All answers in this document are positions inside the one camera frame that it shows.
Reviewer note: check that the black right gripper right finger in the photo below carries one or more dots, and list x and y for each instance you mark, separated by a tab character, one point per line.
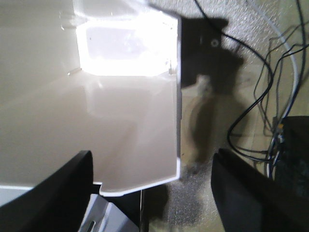
247	201

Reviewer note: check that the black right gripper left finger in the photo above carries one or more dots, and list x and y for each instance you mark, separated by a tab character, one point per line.
57	204

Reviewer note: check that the white plastic trash bin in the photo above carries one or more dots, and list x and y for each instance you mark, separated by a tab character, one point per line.
97	75

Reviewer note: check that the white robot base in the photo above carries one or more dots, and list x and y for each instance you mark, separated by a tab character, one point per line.
104	216

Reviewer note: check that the black box on floor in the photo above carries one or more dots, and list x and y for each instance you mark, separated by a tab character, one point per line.
292	164

